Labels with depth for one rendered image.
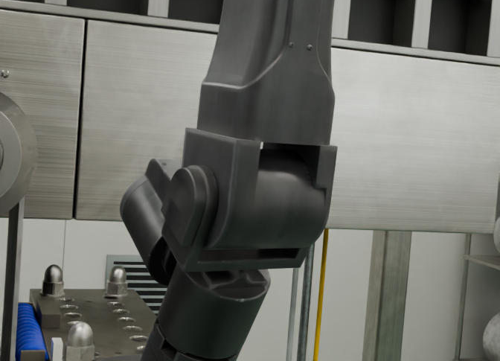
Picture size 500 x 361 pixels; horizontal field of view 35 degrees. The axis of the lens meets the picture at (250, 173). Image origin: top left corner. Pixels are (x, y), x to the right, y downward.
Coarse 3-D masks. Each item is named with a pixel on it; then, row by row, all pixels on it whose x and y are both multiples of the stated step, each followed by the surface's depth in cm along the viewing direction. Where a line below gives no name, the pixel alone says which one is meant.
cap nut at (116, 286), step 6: (114, 270) 120; (120, 270) 120; (114, 276) 120; (120, 276) 120; (108, 282) 120; (114, 282) 120; (120, 282) 120; (126, 282) 120; (108, 288) 120; (114, 288) 119; (120, 288) 119; (126, 288) 120; (108, 294) 119; (114, 294) 120; (120, 294) 120; (126, 294) 120
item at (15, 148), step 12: (0, 120) 82; (0, 132) 82; (12, 132) 83; (12, 144) 83; (12, 156) 83; (0, 168) 82; (12, 168) 83; (0, 180) 83; (12, 180) 83; (0, 192) 83
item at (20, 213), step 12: (24, 204) 84; (12, 216) 97; (12, 228) 96; (12, 240) 94; (12, 252) 93; (12, 264) 91; (12, 276) 90; (12, 288) 88; (12, 300) 87; (12, 312) 86; (12, 324) 85; (12, 336) 85; (12, 348) 85; (12, 360) 85
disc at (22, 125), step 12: (0, 96) 82; (0, 108) 82; (12, 108) 82; (12, 120) 83; (24, 120) 83; (24, 132) 83; (24, 144) 83; (36, 144) 84; (24, 156) 83; (36, 156) 84; (24, 168) 83; (24, 180) 83; (12, 192) 83; (24, 192) 84; (0, 204) 83; (12, 204) 83
